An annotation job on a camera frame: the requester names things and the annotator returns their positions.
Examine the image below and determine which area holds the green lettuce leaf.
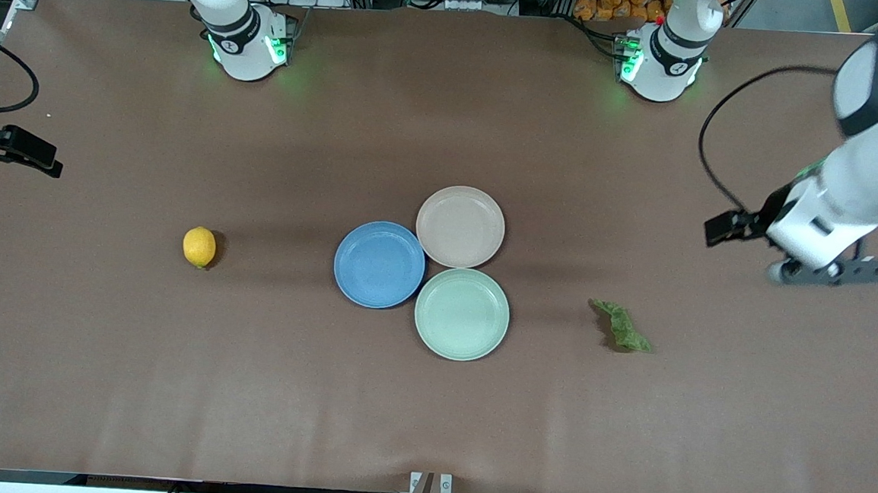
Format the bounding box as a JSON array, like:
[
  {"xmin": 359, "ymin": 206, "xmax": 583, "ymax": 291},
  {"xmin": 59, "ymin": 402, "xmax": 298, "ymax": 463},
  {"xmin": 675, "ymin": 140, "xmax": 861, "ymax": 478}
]
[{"xmin": 587, "ymin": 297, "xmax": 656, "ymax": 355}]

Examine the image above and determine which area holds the yellow lemon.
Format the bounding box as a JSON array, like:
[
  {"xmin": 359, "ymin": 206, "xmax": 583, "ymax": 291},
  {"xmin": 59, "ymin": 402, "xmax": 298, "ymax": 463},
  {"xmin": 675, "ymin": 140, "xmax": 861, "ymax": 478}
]
[{"xmin": 181, "ymin": 225, "xmax": 218, "ymax": 270}]

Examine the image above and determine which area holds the bag of oranges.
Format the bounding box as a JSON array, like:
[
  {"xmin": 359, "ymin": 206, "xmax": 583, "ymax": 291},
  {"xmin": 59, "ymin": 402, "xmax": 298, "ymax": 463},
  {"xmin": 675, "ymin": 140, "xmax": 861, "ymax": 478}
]
[{"xmin": 573, "ymin": 0, "xmax": 672, "ymax": 27}]

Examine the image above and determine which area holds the brown table cover mat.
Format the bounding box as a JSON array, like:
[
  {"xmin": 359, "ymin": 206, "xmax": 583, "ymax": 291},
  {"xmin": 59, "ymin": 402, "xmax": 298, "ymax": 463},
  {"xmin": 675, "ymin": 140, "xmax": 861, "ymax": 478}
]
[{"xmin": 0, "ymin": 0, "xmax": 878, "ymax": 493}]

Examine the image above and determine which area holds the beige round plate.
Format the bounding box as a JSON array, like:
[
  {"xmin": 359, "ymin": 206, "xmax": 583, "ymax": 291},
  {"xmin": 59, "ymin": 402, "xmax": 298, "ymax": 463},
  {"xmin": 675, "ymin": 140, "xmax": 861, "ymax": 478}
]
[{"xmin": 413, "ymin": 183, "xmax": 509, "ymax": 272}]

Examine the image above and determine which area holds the pale green round plate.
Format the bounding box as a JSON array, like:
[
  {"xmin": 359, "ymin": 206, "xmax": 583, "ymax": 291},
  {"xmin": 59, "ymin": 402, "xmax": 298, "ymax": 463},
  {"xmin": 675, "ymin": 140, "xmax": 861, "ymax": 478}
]
[{"xmin": 412, "ymin": 265, "xmax": 514, "ymax": 364}]

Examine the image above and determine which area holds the blue round plate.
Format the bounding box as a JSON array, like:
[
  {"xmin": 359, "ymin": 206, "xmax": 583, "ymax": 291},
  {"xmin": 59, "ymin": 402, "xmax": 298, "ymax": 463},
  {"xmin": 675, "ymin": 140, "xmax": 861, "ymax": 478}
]
[{"xmin": 331, "ymin": 218, "xmax": 430, "ymax": 312}]

